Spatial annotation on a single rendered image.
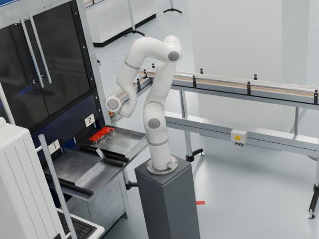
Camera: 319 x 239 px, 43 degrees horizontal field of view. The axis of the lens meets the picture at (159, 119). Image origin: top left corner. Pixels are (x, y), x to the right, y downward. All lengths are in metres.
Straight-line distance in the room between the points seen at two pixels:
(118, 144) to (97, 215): 0.64
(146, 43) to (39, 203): 0.92
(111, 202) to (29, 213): 1.45
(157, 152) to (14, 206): 0.92
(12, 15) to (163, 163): 1.15
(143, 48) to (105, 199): 1.41
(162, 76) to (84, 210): 1.26
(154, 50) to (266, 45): 1.70
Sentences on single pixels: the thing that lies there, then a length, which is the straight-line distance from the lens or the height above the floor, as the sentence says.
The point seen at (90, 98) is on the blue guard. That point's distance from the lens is 2.75.
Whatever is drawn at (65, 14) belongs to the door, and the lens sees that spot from 2.56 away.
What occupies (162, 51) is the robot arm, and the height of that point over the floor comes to 1.61.
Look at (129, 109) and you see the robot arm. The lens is 2.20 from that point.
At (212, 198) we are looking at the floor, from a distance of 3.50.
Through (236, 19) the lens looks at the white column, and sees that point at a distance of 3.61.
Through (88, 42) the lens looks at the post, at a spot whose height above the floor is 1.52.
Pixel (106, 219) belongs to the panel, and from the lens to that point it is 3.20.
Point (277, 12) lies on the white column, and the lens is 3.47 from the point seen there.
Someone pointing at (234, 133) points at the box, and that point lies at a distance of 3.30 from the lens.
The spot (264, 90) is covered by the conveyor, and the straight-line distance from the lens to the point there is 3.07.
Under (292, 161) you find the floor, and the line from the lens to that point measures 3.91.
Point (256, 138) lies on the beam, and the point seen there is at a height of 0.50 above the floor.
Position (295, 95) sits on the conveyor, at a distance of 2.99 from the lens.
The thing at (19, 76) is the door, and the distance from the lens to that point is 2.35.
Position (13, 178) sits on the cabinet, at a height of 1.40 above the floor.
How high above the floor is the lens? 2.29
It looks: 29 degrees down
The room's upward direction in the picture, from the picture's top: 9 degrees counter-clockwise
